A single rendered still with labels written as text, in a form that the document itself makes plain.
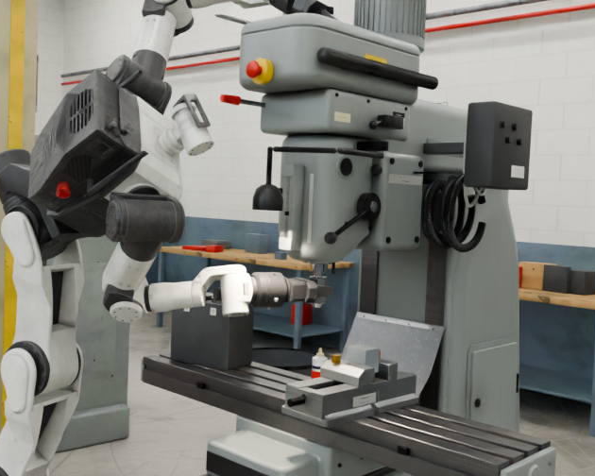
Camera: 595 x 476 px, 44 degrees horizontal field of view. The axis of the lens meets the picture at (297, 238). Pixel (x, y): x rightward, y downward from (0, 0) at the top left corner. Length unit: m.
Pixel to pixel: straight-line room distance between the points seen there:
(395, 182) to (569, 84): 4.37
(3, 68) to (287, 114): 1.73
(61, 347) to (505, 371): 1.30
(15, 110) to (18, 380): 1.61
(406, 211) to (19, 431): 1.14
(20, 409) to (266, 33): 1.08
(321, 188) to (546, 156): 4.54
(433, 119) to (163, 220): 0.87
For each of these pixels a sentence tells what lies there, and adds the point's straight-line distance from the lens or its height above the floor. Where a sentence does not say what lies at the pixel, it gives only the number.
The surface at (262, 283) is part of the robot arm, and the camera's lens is 1.82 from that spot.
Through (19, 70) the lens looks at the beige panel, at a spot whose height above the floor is 1.95.
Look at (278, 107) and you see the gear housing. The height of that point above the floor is 1.69.
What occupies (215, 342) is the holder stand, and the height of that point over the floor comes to 1.04.
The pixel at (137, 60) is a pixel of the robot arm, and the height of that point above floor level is 1.80.
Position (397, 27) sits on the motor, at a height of 1.93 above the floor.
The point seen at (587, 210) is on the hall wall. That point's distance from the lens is 6.08.
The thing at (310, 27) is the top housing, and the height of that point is 1.85.
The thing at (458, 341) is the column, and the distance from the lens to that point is 2.16.
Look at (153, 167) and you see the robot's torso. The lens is 1.69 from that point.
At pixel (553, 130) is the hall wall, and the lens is 6.23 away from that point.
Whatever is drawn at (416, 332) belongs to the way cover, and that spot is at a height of 1.10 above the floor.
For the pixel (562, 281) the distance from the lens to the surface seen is 5.59.
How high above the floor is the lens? 1.47
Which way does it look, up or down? 3 degrees down
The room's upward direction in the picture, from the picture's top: 2 degrees clockwise
